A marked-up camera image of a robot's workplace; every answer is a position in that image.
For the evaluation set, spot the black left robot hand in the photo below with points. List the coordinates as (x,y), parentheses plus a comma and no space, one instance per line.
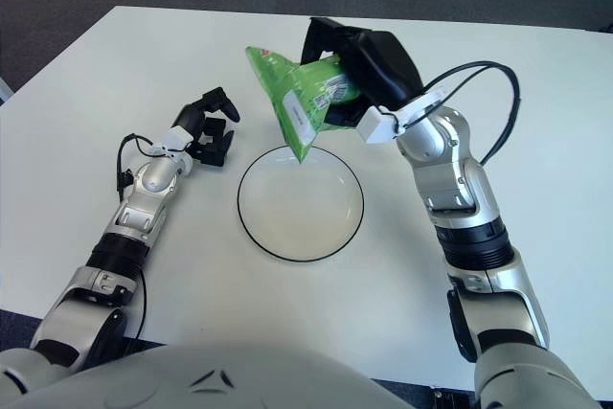
(213,150)

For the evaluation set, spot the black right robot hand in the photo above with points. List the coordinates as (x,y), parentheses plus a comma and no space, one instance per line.
(383,64)

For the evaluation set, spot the green snack bag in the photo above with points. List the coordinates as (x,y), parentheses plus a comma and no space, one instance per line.
(287,93)

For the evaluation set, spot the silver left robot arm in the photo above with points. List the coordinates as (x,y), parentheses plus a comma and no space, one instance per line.
(153,179)

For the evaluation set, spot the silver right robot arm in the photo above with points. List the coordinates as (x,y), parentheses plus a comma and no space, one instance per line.
(445,165)

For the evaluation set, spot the white plate with black rim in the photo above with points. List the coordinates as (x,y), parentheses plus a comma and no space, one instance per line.
(299,217)

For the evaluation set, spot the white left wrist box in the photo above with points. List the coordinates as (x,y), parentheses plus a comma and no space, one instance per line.
(176,138)

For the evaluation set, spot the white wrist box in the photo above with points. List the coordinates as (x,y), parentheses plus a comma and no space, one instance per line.
(376,126)
(176,138)

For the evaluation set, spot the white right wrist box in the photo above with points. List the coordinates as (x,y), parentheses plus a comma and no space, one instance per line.
(376,126)

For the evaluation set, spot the white desk leg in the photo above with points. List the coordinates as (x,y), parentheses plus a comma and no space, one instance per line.
(4,93)

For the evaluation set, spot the grey robot torso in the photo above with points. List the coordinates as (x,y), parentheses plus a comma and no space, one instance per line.
(215,380)

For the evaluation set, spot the black item under table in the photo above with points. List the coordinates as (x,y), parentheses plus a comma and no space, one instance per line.
(450,399)

